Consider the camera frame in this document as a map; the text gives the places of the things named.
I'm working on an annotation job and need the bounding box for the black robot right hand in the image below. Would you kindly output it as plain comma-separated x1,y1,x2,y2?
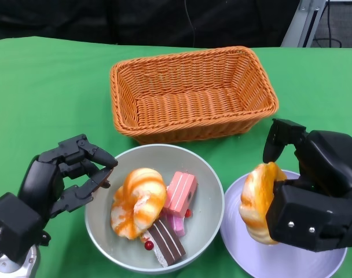
262,118,352,200

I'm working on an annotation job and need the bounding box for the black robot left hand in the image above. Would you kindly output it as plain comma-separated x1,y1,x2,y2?
18,133,119,220

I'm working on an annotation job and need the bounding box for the grey ceramic bowl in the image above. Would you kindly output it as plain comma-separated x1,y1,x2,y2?
83,144,225,275

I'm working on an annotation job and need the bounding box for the round orange bread bun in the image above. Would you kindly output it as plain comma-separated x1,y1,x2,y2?
239,162,288,246

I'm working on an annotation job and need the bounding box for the lavender plate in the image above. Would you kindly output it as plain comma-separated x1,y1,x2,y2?
220,169,348,278

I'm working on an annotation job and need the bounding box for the large pink cake slice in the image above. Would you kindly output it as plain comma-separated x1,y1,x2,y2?
163,171,199,218

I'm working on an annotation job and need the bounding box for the chocolate layered cake slice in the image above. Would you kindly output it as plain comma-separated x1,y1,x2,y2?
140,219,187,268

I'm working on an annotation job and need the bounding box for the small pink cake slice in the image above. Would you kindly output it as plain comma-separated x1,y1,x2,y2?
160,211,186,237

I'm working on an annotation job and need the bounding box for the orange wicker basket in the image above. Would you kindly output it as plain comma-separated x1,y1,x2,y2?
109,45,280,145

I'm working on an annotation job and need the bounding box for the green tablecloth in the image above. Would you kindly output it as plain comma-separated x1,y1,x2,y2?
0,36,352,278

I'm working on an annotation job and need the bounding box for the black backdrop curtain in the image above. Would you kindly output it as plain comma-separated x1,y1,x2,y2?
0,0,300,49

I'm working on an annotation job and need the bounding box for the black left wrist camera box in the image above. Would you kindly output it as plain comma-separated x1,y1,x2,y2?
0,192,46,263

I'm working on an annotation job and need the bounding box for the twisted orange ring bread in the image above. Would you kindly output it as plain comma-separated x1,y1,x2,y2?
111,167,167,240

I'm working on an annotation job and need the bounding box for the black floor cable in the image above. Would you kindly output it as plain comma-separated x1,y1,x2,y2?
312,0,343,49

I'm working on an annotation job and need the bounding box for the grey metal frame leg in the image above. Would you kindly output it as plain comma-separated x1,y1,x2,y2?
281,0,329,47

